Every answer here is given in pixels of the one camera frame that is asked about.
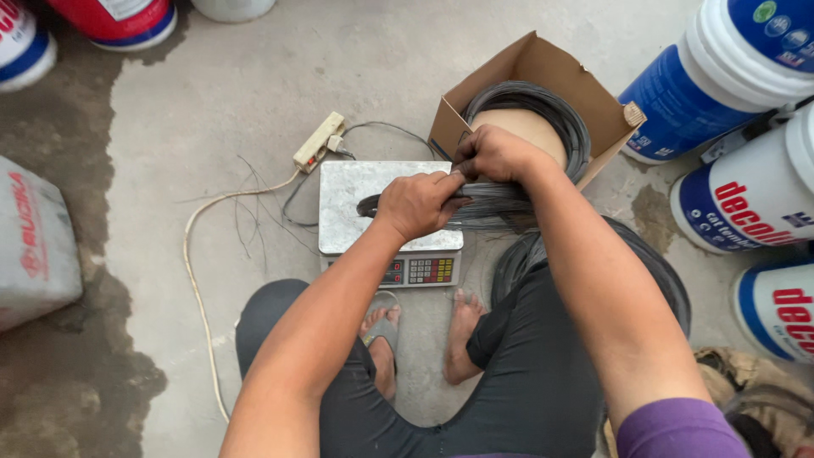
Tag person's left hand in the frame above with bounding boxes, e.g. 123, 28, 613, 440
374, 170, 473, 244

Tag person's purple sleeve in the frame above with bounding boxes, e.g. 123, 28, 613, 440
616, 398, 753, 458

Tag person's left foot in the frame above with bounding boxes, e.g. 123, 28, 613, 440
359, 305, 403, 402

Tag camouflage bag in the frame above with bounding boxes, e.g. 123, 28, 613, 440
693, 346, 814, 458

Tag white sack red print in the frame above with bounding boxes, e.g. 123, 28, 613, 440
0, 156, 84, 333

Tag white plug adapter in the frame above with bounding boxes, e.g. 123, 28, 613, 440
326, 135, 357, 160

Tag plain white bucket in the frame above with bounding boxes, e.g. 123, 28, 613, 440
191, 0, 277, 24

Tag large loose grey wire coil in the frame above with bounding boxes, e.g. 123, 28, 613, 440
490, 216, 692, 339

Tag brown cardboard box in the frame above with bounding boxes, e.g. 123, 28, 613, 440
427, 31, 647, 192

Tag digital weighing scale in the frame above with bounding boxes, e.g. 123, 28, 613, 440
318, 160, 465, 290

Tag person's right foot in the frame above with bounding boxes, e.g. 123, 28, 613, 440
443, 289, 487, 385

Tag person's foot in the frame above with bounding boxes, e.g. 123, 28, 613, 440
359, 305, 403, 402
443, 289, 487, 385

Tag cream power strip cable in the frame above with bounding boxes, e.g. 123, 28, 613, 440
183, 168, 303, 424

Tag white paint bucket red print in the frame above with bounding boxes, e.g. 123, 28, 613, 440
731, 257, 814, 365
669, 102, 814, 255

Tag black bucket handle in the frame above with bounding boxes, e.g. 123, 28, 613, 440
701, 95, 814, 165

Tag thin black power cable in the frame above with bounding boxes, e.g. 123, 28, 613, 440
282, 121, 440, 228

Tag person's black shorts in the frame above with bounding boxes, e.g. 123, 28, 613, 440
235, 261, 605, 458

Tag grey wire coil on spool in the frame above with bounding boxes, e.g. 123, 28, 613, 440
461, 81, 592, 187

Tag loose thin wire strands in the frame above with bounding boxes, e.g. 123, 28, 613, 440
175, 154, 319, 274

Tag grey wire bundle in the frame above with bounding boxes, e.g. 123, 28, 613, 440
356, 181, 543, 234

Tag red paint bucket blue rim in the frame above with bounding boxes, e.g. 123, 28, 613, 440
46, 0, 178, 52

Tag red white blue paint bucket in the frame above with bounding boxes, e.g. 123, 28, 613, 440
0, 0, 58, 93

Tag person's right hand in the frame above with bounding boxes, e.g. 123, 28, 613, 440
453, 124, 560, 185

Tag grey sandal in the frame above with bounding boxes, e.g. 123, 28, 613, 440
360, 290, 401, 376

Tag cream power strip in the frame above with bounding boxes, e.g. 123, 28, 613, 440
293, 112, 346, 174

